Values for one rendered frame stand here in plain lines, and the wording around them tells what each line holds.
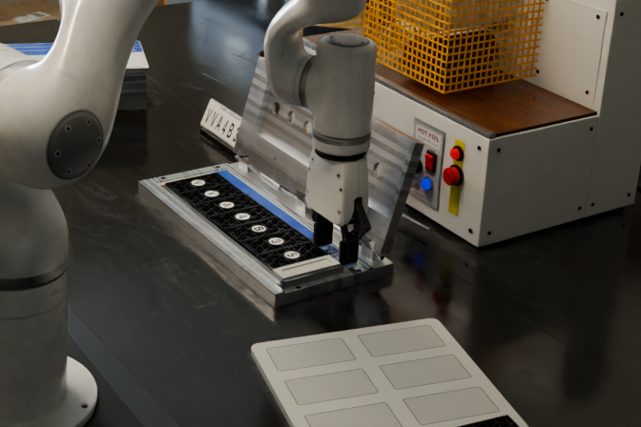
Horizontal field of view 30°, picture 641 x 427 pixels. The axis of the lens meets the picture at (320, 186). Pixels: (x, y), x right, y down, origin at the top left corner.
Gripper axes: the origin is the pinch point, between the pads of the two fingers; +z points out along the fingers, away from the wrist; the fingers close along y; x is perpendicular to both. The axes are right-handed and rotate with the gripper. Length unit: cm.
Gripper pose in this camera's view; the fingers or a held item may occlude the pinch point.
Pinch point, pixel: (335, 244)
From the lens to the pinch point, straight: 178.1
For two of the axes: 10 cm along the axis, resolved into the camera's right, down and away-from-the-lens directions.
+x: 8.3, -1.9, 5.2
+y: 5.5, 3.6, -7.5
